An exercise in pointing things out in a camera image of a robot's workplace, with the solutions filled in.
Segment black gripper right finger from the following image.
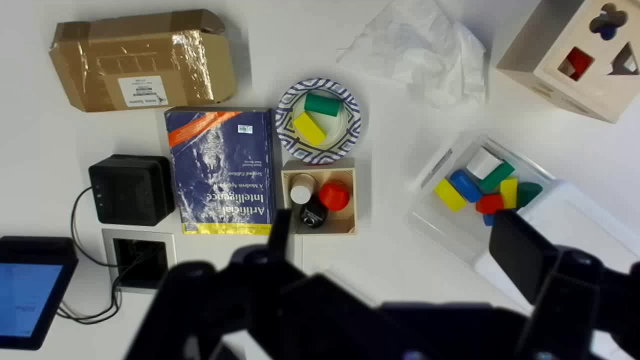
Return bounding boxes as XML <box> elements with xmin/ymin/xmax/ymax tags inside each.
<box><xmin>489</xmin><ymin>210</ymin><xmax>640</xmax><ymax>360</ymax></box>

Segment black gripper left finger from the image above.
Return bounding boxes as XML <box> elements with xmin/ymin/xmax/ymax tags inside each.
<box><xmin>124</xmin><ymin>208</ymin><xmax>385</xmax><ymax>360</ymax></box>

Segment brown cardboard box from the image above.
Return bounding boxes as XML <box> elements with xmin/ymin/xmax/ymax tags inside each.
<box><xmin>49</xmin><ymin>9</ymin><xmax>240</xmax><ymax>114</ymax></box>

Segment small wooden tray box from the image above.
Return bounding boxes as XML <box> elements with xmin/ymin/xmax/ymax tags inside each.
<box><xmin>278</xmin><ymin>164</ymin><xmax>360</xmax><ymax>236</ymax></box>

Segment wooden shape sorter box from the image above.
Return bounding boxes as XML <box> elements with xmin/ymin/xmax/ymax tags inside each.
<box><xmin>496</xmin><ymin>0</ymin><xmax>640</xmax><ymax>127</ymax></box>

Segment teal toy block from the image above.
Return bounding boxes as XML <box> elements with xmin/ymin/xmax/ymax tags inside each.
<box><xmin>516</xmin><ymin>181</ymin><xmax>545</xmax><ymax>210</ymax></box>

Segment red toy block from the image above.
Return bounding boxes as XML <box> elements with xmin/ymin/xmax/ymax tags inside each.
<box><xmin>474</xmin><ymin>192</ymin><xmax>509</xmax><ymax>217</ymax></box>

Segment small yellow toy block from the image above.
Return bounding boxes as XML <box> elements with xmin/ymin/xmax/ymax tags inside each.
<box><xmin>498</xmin><ymin>175</ymin><xmax>523</xmax><ymax>212</ymax></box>

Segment green toy block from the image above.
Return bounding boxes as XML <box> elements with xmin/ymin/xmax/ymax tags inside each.
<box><xmin>479</xmin><ymin>163</ymin><xmax>519</xmax><ymax>196</ymax></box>

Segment blue toy block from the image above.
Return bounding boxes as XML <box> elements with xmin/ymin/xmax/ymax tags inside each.
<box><xmin>449</xmin><ymin>168</ymin><xmax>485</xmax><ymax>205</ymax></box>

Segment large yellow toy block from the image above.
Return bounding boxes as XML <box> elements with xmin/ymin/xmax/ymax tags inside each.
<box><xmin>432</xmin><ymin>176</ymin><xmax>469</xmax><ymax>214</ymax></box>

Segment clear plastic container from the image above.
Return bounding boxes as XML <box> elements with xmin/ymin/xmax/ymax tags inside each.
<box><xmin>408</xmin><ymin>130</ymin><xmax>556</xmax><ymax>269</ymax></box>

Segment black round block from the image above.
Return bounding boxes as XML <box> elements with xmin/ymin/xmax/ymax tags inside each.
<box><xmin>298</xmin><ymin>201</ymin><xmax>331</xmax><ymax>231</ymax></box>

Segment white toy block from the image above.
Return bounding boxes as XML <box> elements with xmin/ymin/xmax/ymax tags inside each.
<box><xmin>464</xmin><ymin>147</ymin><xmax>504</xmax><ymax>182</ymax></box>

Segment white wooden cylinder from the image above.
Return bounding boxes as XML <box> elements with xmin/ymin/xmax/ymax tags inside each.
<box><xmin>289</xmin><ymin>175</ymin><xmax>318</xmax><ymax>207</ymax></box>

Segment red wooden block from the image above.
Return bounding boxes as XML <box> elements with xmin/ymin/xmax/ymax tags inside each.
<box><xmin>317</xmin><ymin>181</ymin><xmax>355</xmax><ymax>214</ymax></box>

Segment black power adapter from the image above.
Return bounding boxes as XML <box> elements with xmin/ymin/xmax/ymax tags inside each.
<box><xmin>100</xmin><ymin>226</ymin><xmax>181</xmax><ymax>294</ymax></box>

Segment blue artificial intelligence book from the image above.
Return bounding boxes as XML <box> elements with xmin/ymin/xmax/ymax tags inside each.
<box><xmin>163</xmin><ymin>106</ymin><xmax>278</xmax><ymax>239</ymax></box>

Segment black cube speaker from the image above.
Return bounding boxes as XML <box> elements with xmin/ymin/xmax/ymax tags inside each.
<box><xmin>86</xmin><ymin>152</ymin><xmax>178</xmax><ymax>228</ymax></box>

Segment yellow wooden block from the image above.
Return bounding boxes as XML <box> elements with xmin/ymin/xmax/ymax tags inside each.
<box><xmin>291</xmin><ymin>111</ymin><xmax>329</xmax><ymax>148</ymax></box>

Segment blue patterned paper plate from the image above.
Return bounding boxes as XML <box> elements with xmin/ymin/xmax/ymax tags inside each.
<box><xmin>274</xmin><ymin>76</ymin><xmax>367</xmax><ymax>166</ymax></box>

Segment green wooden block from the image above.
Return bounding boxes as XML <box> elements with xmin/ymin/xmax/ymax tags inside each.
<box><xmin>303</xmin><ymin>93</ymin><xmax>345</xmax><ymax>121</ymax></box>

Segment crumpled clear plastic bag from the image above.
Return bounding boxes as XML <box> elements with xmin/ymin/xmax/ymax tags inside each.
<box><xmin>339</xmin><ymin>0</ymin><xmax>491</xmax><ymax>108</ymax></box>

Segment black tablet with stand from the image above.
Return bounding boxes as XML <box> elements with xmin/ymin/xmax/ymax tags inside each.
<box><xmin>0</xmin><ymin>234</ymin><xmax>81</xmax><ymax>352</ymax></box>

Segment black speaker cable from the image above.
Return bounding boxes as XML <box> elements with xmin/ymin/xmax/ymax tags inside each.
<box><xmin>54</xmin><ymin>185</ymin><xmax>128</xmax><ymax>326</ymax></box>

